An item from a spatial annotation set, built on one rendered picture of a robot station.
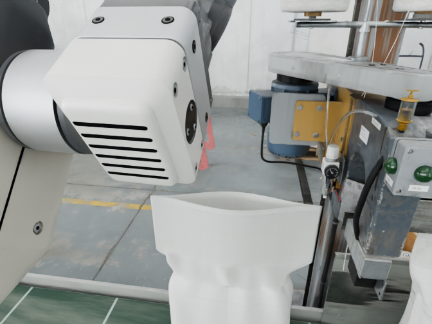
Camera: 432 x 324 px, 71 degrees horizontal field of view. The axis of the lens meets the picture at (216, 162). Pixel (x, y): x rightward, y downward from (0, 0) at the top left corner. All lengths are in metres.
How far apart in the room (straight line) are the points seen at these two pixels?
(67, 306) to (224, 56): 4.91
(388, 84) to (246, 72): 5.10
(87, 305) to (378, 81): 1.39
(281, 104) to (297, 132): 0.10
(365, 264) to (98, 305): 1.16
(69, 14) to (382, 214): 6.44
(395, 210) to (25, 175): 0.60
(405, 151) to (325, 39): 5.28
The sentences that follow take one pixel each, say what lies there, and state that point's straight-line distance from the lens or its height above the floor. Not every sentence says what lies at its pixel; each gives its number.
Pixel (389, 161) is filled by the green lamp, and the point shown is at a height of 1.29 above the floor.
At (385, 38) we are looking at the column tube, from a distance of 1.09.
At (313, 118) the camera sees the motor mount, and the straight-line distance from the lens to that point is 0.96.
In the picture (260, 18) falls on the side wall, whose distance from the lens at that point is 5.70.
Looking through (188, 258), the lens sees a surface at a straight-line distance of 0.98.
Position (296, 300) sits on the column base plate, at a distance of 2.01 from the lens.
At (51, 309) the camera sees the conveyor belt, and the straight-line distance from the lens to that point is 1.61.
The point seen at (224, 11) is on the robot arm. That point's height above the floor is 1.52.
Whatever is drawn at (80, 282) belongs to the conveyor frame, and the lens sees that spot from 1.62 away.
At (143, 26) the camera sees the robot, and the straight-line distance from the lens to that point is 0.25.
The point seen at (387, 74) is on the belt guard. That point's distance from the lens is 0.74.
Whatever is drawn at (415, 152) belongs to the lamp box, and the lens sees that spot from 0.57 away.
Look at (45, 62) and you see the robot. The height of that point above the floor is 1.48.
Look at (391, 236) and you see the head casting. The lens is 0.71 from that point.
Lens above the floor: 1.51
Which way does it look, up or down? 25 degrees down
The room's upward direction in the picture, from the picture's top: straight up
